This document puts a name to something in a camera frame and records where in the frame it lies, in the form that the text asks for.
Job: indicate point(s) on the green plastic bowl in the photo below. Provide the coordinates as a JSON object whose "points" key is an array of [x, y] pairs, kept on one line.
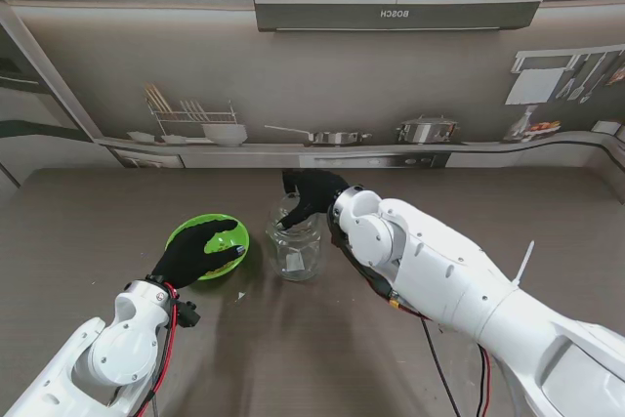
{"points": [[229, 240]]}

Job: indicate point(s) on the clear glass jar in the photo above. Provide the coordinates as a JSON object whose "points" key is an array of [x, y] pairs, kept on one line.
{"points": [[295, 261]]}

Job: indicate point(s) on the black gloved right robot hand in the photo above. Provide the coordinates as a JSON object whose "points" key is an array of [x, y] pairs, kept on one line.
{"points": [[317, 190]]}

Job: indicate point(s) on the printed kitchen scene backdrop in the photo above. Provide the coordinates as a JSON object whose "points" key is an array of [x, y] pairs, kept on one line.
{"points": [[342, 85]]}

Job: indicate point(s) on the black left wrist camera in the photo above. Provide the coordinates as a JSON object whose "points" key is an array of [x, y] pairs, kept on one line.
{"points": [[188, 313]]}

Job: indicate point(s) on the clear glass jar lid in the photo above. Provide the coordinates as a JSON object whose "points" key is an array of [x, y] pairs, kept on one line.
{"points": [[279, 209]]}

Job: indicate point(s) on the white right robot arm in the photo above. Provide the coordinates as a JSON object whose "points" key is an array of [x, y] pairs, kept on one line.
{"points": [[439, 265]]}

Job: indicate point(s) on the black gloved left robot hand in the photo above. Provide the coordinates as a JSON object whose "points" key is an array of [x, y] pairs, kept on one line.
{"points": [[188, 256]]}

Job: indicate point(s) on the mung beans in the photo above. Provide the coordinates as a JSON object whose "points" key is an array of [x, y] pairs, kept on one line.
{"points": [[220, 271]]}

